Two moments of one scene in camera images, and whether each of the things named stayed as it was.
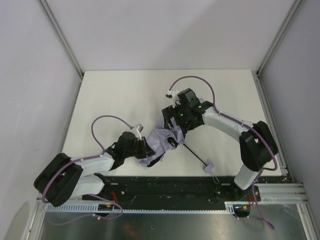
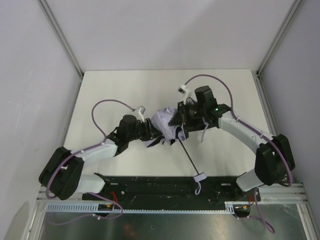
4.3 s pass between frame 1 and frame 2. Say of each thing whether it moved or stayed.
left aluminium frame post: stayed
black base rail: stayed
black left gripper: moved
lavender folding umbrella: moved
